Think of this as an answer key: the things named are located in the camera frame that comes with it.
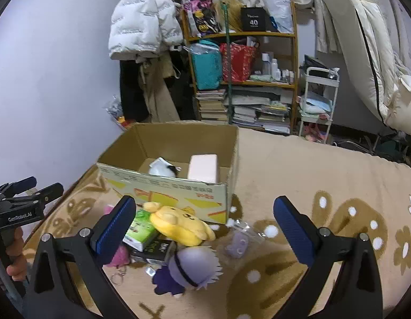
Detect wooden shelf unit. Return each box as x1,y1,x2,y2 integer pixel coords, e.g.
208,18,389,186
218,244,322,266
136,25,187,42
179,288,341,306
181,2,299,135

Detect printed cardboard box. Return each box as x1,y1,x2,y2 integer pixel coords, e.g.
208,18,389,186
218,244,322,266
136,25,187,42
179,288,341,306
97,123,240,225

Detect beige coat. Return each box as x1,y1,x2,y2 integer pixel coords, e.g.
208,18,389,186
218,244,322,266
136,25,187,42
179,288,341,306
139,53,181,123

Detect small black box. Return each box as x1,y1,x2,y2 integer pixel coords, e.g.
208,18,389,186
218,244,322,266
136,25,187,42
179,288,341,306
131,239,177,266

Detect teal bag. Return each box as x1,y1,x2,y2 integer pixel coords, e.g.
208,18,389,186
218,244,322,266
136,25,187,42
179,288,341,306
190,39,223,90

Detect row of small bottles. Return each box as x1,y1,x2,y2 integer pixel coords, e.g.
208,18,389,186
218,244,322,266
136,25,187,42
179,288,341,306
261,52,296,83

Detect pink toys under cart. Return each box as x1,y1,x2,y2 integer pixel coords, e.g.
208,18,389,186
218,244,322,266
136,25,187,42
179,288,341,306
303,123,330,141

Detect black hanging garment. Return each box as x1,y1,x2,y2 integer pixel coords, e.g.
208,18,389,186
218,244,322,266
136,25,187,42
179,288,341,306
119,58,149,123

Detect clear plastic bag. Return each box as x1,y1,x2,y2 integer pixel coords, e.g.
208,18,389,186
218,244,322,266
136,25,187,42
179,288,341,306
261,0,294,34

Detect cream padded recliner chair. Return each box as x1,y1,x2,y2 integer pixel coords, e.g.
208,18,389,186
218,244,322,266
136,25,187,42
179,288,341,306
322,0,411,130

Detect pale pink tissue pack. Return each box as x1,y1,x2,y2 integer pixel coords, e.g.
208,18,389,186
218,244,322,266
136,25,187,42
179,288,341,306
187,154,220,184

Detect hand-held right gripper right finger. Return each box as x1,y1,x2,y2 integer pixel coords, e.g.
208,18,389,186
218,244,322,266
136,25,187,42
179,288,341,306
273,195,383,319

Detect black and pink printed bag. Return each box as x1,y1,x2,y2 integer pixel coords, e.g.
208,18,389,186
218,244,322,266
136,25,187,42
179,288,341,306
183,0,223,37

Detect purple plush doll white hair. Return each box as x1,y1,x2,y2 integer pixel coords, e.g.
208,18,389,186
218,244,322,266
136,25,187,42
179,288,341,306
152,246,224,298

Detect messy pile of books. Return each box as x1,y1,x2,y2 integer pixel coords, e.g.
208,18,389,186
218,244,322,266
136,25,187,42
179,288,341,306
230,86,292,134

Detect person's left hand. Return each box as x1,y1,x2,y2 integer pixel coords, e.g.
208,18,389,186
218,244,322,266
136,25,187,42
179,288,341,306
7,228,28,281

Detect metal keyring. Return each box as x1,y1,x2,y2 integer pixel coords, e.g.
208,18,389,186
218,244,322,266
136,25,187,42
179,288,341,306
111,267,127,285

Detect pink plush toy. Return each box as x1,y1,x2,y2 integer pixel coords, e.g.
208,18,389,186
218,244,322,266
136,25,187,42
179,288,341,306
103,204,130,268

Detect black box with white print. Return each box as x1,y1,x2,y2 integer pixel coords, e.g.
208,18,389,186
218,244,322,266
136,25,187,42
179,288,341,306
240,7,266,32

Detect yellow plush toy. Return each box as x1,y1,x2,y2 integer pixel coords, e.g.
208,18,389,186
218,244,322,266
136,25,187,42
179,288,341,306
141,201,217,247

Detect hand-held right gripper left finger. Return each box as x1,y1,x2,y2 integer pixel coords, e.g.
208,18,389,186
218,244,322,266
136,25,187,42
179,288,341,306
22,195,137,319

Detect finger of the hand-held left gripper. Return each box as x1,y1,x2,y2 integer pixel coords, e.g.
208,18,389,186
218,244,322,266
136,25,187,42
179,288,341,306
6,183,64,207
0,177,37,200

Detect clear bag with purple item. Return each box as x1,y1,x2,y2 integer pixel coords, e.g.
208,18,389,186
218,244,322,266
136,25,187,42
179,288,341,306
224,219,266,259

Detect red patterned bag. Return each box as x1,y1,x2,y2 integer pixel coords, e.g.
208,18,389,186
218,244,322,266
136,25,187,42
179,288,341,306
220,41,257,83

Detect white and black plush toy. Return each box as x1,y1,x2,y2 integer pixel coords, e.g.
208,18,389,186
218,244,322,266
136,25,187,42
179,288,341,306
148,157,181,177

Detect blond wig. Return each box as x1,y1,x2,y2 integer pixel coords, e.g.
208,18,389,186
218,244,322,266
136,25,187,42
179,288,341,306
219,0,246,34

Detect green pole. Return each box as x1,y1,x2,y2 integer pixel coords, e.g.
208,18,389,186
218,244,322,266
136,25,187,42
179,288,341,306
221,2,233,123

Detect green tissue pack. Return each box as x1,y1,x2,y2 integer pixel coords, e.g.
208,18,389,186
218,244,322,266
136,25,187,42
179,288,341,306
122,209,160,252

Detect black bag on cart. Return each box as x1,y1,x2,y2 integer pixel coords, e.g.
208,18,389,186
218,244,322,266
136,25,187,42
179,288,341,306
300,55,339,77

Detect white puffer jacket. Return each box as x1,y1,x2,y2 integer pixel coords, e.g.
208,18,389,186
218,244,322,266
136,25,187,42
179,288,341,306
108,0,183,61

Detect white utility cart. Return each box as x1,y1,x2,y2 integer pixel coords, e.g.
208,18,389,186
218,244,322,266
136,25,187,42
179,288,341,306
297,67,340,144

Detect neat stack of books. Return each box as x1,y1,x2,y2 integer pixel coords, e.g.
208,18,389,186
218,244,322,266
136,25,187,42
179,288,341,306
195,89,229,122

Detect beige floral blanket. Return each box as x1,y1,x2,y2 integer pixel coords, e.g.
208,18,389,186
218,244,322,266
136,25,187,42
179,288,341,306
23,120,411,319

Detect plastic bag of toys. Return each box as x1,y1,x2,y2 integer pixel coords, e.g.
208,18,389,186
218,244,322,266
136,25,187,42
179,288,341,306
104,96,133,131

